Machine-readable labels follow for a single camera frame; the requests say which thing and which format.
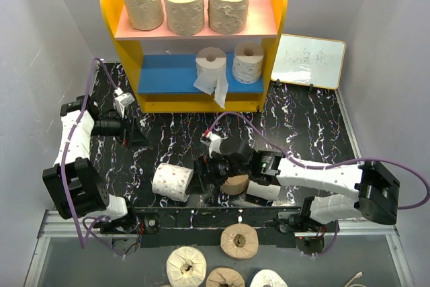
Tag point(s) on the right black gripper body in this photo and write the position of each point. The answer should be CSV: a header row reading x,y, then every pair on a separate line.
x,y
219,169

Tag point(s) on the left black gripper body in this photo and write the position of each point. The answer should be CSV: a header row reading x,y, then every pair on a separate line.
x,y
115,127

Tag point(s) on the tan roll with white scrap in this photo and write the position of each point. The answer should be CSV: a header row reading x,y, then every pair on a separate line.
x,y
235,185

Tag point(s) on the plain white roll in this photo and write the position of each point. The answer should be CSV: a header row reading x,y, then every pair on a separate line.
x,y
269,193

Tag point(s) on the white patterned paper roll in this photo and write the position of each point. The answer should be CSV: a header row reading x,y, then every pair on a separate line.
x,y
172,181

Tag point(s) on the white paper roll sheet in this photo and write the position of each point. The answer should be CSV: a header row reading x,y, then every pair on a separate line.
x,y
211,74

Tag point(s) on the white dotted roll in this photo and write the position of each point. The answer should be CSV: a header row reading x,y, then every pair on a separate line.
x,y
247,62

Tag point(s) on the tan paper roll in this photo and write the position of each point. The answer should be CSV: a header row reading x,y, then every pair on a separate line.
x,y
185,17
228,16
145,15

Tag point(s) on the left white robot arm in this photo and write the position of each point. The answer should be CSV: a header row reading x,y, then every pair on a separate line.
x,y
86,187

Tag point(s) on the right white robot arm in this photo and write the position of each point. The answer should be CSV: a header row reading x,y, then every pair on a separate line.
x,y
368,190

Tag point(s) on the yellow shelf unit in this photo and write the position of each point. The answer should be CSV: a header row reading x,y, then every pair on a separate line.
x,y
161,66

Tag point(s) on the wrapped tan roll front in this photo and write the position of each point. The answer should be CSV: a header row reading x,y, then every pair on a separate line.
x,y
239,241

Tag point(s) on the wrapped tan roll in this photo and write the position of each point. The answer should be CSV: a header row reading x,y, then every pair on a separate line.
x,y
220,277
239,241

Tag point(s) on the wrapped white roll front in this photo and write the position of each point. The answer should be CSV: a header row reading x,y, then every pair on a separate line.
x,y
186,266

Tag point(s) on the wrapped white roll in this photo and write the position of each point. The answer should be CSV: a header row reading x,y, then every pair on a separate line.
x,y
186,266
266,278

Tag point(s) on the wrapped tan roll bottom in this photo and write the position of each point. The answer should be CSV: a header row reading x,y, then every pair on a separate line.
x,y
220,277

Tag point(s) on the wrapped white roll bottom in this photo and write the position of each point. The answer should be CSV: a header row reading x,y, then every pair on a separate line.
x,y
266,278

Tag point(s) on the small whiteboard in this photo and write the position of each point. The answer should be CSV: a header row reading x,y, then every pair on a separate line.
x,y
308,61

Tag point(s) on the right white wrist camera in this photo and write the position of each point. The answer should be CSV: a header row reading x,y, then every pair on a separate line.
x,y
212,141

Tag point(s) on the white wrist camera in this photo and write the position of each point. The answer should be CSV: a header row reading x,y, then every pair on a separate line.
x,y
122,100
212,141

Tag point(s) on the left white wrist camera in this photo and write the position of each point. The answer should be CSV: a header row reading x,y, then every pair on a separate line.
x,y
122,100

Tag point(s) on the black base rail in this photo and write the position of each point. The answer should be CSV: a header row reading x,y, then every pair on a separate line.
x,y
174,226

